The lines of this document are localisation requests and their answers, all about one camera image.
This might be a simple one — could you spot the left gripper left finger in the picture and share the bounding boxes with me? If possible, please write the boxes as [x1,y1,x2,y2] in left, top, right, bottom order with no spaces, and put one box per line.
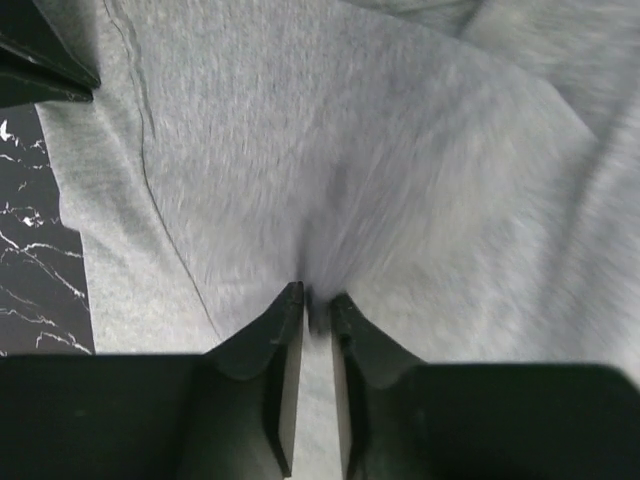
[1,282,304,479]

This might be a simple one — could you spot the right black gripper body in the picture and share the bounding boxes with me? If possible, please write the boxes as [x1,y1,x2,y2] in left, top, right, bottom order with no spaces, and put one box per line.
[1,1,100,107]

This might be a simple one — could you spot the grey t shirt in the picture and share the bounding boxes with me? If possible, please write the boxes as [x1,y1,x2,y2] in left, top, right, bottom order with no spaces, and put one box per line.
[34,0,640,480]

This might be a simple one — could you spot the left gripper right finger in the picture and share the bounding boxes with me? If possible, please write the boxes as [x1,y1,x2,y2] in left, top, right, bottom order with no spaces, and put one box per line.
[330,295,639,480]

